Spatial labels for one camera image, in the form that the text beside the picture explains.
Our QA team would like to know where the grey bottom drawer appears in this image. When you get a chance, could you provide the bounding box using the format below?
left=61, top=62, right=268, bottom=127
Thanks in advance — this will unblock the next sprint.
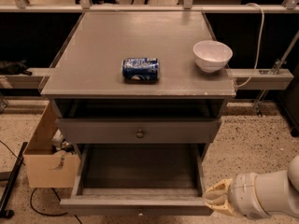
left=61, top=144, right=212, bottom=216

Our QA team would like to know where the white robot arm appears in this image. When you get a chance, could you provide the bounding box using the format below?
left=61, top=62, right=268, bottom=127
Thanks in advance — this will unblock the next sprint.
left=203, top=156, right=299, bottom=219

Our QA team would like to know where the grey upper drawer with knob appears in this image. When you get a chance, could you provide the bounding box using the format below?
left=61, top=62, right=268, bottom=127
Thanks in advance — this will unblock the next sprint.
left=56, top=119, right=221, bottom=144

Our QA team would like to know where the grey wooden drawer cabinet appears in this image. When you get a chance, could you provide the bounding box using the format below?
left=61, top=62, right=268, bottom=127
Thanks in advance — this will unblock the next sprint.
left=40, top=10, right=236, bottom=163

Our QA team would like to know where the white bowl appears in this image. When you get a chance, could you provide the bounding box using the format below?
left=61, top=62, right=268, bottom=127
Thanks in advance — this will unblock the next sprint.
left=193, top=40, right=233, bottom=73

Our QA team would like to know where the blue soda can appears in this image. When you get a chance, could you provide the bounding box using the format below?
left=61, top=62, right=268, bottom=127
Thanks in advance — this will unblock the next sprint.
left=121, top=57, right=160, bottom=81

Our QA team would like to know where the cardboard box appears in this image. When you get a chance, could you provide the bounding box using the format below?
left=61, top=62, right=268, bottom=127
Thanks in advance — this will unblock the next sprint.
left=23, top=105, right=80, bottom=188

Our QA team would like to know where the black bar on floor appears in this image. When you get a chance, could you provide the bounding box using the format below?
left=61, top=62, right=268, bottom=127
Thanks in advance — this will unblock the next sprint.
left=0, top=142, right=28, bottom=219

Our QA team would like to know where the white cable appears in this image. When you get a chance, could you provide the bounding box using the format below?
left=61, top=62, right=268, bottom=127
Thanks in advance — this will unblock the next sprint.
left=233, top=2, right=266, bottom=90

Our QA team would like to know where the black object on rail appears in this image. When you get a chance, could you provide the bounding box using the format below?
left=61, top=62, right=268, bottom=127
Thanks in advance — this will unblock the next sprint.
left=0, top=60, right=33, bottom=76

